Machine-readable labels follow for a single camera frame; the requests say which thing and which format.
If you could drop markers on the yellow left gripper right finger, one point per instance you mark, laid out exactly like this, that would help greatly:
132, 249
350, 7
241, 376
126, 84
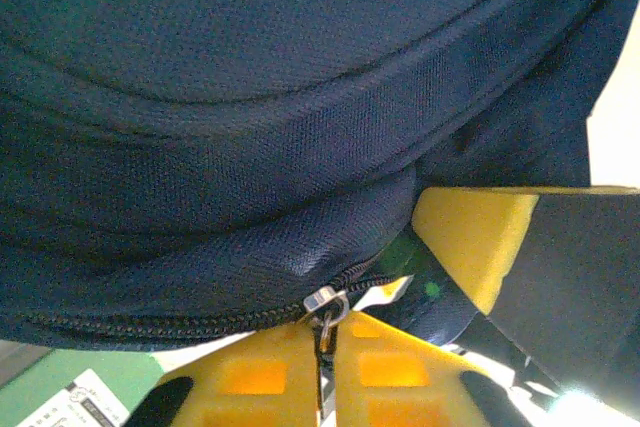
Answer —
395, 377

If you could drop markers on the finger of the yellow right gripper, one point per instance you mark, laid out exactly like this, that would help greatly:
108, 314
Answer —
475, 237

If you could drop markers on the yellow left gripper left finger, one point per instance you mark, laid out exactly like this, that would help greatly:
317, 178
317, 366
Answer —
250, 382

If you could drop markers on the green card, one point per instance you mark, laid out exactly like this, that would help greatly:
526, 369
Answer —
50, 367

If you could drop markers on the navy blue backpack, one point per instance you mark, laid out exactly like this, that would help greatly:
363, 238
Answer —
200, 97

